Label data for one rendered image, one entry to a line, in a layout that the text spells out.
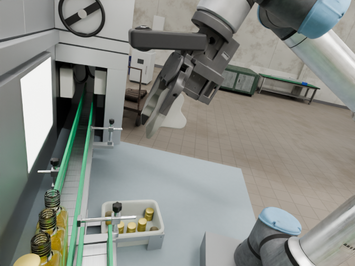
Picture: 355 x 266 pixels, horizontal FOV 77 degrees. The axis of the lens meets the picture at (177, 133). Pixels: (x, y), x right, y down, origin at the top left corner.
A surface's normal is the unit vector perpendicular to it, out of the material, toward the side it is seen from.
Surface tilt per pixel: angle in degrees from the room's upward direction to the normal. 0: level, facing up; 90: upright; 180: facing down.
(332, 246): 79
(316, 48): 109
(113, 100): 90
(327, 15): 104
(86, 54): 90
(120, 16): 90
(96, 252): 0
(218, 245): 2
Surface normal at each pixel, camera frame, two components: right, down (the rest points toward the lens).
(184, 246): 0.19, -0.90
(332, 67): -0.33, 0.61
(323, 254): -0.59, 0.07
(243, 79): -0.11, 0.39
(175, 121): 0.37, 0.29
